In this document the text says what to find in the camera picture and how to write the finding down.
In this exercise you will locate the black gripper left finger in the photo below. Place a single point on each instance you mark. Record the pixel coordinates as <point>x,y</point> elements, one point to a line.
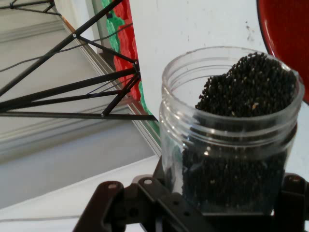
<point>149,205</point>

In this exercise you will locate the clear jar of black seeds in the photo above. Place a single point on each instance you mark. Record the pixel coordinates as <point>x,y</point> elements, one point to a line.
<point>217,181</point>

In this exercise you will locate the red bowl with black rim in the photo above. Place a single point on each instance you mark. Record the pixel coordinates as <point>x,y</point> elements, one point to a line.
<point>289,29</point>

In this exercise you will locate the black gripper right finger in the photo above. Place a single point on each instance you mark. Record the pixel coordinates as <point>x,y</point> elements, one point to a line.
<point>294,205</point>

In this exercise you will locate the black tripod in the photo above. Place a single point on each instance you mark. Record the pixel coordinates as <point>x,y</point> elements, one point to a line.
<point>60,88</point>

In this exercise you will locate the aluminium wall rail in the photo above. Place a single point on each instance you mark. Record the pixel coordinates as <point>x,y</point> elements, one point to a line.
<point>149,142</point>

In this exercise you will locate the green foam block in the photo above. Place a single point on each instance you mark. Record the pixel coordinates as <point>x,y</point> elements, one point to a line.
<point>144,101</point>
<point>113,26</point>

